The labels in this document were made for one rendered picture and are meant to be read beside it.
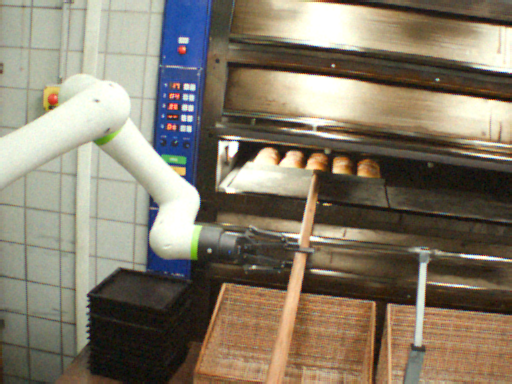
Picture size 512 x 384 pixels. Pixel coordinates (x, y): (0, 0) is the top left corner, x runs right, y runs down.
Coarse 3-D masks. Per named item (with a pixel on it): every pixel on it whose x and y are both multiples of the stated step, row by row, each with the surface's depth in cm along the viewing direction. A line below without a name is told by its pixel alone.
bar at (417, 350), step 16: (208, 224) 207; (224, 224) 207; (288, 240) 205; (320, 240) 204; (336, 240) 203; (352, 240) 203; (416, 256) 201; (432, 256) 200; (448, 256) 199; (464, 256) 199; (480, 256) 199; (416, 304) 195; (416, 320) 191; (416, 336) 188; (416, 352) 184; (416, 368) 185
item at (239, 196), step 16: (224, 192) 243; (240, 192) 243; (256, 192) 245; (272, 208) 242; (288, 208) 241; (304, 208) 240; (320, 208) 240; (336, 208) 239; (352, 208) 238; (368, 208) 238; (384, 208) 240; (416, 224) 237; (432, 224) 236; (448, 224) 235; (464, 224) 234; (480, 224) 234; (496, 224) 233
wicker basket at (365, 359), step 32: (224, 288) 246; (256, 288) 246; (224, 320) 248; (256, 320) 246; (320, 320) 244; (352, 320) 242; (224, 352) 247; (256, 352) 246; (288, 352) 245; (320, 352) 243; (352, 352) 242
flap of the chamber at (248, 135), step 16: (224, 128) 223; (288, 144) 234; (304, 144) 220; (320, 144) 220; (336, 144) 219; (352, 144) 219; (416, 160) 224; (432, 160) 216; (448, 160) 215; (464, 160) 215
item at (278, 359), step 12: (312, 180) 260; (312, 192) 241; (312, 204) 226; (312, 216) 214; (300, 240) 190; (300, 264) 171; (300, 276) 164; (288, 288) 157; (300, 288) 158; (288, 300) 149; (288, 312) 142; (288, 324) 137; (276, 336) 133; (288, 336) 132; (276, 348) 126; (288, 348) 128; (276, 360) 121; (276, 372) 117
